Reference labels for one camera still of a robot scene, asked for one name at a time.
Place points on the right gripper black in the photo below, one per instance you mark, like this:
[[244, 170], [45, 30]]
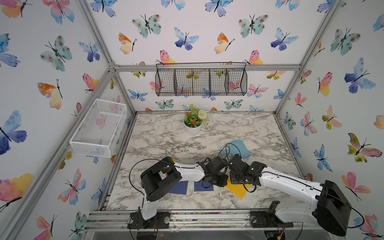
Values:
[[232, 179]]

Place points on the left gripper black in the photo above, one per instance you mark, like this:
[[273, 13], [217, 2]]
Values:
[[223, 182]]

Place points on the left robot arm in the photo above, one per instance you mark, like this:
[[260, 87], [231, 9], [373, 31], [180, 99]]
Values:
[[159, 179]]

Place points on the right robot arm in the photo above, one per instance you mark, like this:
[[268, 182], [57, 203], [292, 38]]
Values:
[[321, 203]]

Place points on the left navy envelope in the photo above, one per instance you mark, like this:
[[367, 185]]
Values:
[[180, 188]]

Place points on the potted flower plant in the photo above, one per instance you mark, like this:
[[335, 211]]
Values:
[[195, 119]]

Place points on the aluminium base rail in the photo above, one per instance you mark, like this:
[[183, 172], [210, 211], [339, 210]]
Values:
[[188, 220]]

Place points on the black wire wall basket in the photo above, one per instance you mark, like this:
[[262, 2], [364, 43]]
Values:
[[201, 79]]

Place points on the white mesh wall basket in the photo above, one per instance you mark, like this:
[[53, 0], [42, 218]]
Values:
[[99, 130]]

